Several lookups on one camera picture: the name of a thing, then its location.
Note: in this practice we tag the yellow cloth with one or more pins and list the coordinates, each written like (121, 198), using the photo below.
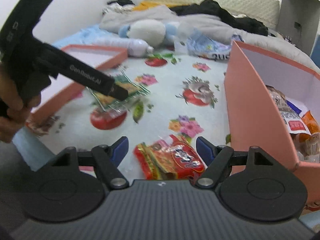
(145, 5)

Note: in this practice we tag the black clothing pile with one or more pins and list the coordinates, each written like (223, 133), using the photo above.
(211, 7)

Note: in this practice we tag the white plastic bottle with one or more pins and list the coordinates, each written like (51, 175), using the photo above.
(135, 47)

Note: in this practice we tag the large white brown snack bag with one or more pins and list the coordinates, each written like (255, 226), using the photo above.
(292, 120)

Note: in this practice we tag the pink box lid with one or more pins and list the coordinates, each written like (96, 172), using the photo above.
(78, 66)

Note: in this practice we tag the blue patterned bed sheet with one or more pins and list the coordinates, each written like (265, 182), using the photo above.
(64, 199)

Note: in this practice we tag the green white striped snack packet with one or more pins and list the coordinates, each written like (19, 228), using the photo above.
(123, 92)

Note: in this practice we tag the red orange bread packet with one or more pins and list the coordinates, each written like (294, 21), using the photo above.
(307, 146)

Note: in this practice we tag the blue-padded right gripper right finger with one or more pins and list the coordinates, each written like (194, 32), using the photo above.
(217, 159)

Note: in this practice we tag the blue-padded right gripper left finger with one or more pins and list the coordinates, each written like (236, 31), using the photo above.
(106, 162)

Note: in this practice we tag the person's left hand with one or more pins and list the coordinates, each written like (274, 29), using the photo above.
(17, 111)

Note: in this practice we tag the red yellow snack bundle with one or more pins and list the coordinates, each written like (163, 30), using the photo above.
(169, 159)

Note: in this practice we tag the blue snack packet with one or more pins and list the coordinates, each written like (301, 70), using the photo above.
(297, 107)

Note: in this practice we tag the large pink cardboard box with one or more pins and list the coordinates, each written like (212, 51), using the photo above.
(253, 116)

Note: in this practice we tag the grey duvet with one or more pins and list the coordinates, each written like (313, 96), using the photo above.
(211, 26)

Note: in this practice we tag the white and blue plush toy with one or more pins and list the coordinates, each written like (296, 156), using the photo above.
(153, 32)

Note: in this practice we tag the light blue snack bag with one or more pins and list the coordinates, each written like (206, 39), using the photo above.
(195, 43)

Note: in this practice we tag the clothes pile at wall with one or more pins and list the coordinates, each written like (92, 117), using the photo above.
(118, 6)

